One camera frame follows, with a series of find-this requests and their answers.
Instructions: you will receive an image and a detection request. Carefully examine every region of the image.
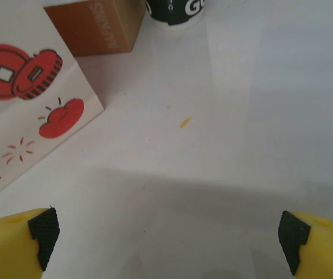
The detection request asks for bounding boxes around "white paper bag red print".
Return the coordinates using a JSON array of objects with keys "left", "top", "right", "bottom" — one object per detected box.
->
[{"left": 0, "top": 0, "right": 105, "bottom": 208}]

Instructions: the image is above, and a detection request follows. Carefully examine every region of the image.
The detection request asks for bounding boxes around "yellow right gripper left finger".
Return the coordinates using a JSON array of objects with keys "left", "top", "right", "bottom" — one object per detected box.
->
[{"left": 0, "top": 207, "right": 61, "bottom": 279}]

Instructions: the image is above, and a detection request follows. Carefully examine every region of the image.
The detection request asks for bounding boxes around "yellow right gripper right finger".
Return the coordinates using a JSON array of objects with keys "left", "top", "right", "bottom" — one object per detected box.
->
[{"left": 277, "top": 210, "right": 333, "bottom": 279}]

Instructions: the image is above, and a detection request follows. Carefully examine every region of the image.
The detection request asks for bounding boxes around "brown cardboard napkin box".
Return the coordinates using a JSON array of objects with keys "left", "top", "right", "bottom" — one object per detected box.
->
[{"left": 43, "top": 0, "right": 146, "bottom": 58}]

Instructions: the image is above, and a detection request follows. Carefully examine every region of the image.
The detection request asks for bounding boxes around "dark green cup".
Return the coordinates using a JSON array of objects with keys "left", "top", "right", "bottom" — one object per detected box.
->
[{"left": 144, "top": 0, "right": 205, "bottom": 28}]

